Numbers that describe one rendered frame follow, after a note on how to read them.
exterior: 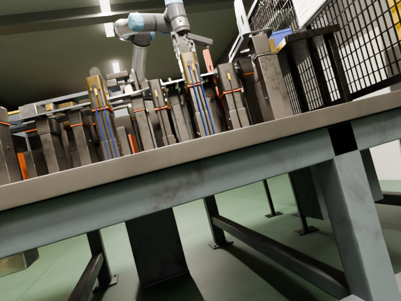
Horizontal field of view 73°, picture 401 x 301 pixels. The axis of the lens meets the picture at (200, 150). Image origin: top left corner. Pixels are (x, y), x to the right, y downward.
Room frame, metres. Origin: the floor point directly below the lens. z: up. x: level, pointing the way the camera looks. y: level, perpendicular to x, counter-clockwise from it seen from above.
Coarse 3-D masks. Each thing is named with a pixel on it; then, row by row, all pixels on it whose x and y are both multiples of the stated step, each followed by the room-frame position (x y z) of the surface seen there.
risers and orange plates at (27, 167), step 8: (120, 128) 1.11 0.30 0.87; (16, 136) 1.11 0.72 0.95; (120, 136) 1.11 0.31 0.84; (128, 136) 1.17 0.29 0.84; (16, 144) 1.10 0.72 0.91; (24, 144) 1.16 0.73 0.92; (128, 144) 1.11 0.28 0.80; (136, 144) 1.24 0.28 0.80; (16, 152) 1.09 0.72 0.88; (24, 152) 1.08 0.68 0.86; (32, 152) 1.09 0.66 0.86; (40, 152) 1.15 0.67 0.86; (128, 152) 1.11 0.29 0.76; (136, 152) 1.17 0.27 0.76; (24, 160) 1.08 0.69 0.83; (32, 160) 1.08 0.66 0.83; (40, 160) 1.14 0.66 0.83; (24, 168) 1.09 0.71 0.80; (32, 168) 1.08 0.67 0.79; (40, 168) 1.12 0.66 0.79; (24, 176) 1.08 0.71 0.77; (32, 176) 1.08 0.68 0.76
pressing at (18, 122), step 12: (168, 84) 1.13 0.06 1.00; (180, 84) 1.17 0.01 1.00; (216, 84) 1.33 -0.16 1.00; (120, 96) 1.09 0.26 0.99; (132, 96) 1.16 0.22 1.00; (144, 96) 1.21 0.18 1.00; (72, 108) 1.11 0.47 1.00; (84, 108) 1.15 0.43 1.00; (12, 120) 1.04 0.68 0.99; (24, 120) 1.10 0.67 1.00; (60, 120) 1.24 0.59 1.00; (12, 132) 1.22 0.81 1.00
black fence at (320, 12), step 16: (256, 0) 1.66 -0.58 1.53; (336, 0) 1.02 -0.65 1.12; (352, 0) 0.95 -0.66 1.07; (400, 0) 0.78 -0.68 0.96; (256, 16) 1.76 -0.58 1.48; (288, 16) 1.38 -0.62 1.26; (320, 16) 1.13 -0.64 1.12; (336, 16) 1.05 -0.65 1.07; (352, 16) 0.98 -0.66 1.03; (384, 16) 0.85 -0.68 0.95; (368, 32) 0.93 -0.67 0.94; (320, 48) 1.21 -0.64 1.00; (384, 48) 0.88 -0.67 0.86; (400, 48) 0.83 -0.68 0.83; (304, 64) 1.36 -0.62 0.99; (320, 64) 1.23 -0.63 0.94; (384, 64) 0.90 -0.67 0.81; (240, 80) 2.41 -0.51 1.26; (288, 80) 1.56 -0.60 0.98; (320, 80) 1.24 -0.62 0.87; (384, 80) 0.90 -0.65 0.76; (400, 80) 0.84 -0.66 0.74; (352, 96) 1.07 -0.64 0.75; (288, 176) 1.90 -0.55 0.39; (272, 208) 2.48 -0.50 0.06; (304, 224) 1.87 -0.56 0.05
